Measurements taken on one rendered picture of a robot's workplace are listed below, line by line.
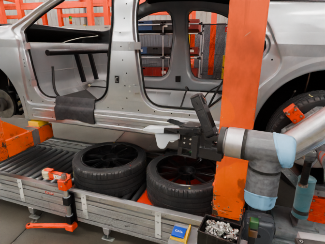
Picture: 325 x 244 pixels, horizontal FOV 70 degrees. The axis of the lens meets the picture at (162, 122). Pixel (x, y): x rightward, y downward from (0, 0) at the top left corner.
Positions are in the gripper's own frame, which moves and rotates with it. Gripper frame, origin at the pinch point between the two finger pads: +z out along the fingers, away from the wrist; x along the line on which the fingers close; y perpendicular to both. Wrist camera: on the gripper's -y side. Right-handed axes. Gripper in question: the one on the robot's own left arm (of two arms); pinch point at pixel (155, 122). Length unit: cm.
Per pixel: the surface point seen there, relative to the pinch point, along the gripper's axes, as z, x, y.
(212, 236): -12, 44, 62
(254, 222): -30, 50, 52
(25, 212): 160, 64, 116
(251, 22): -17, 52, -38
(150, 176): 46, 88, 62
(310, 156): -50, 72, 21
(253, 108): -22, 57, -1
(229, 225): -18, 54, 60
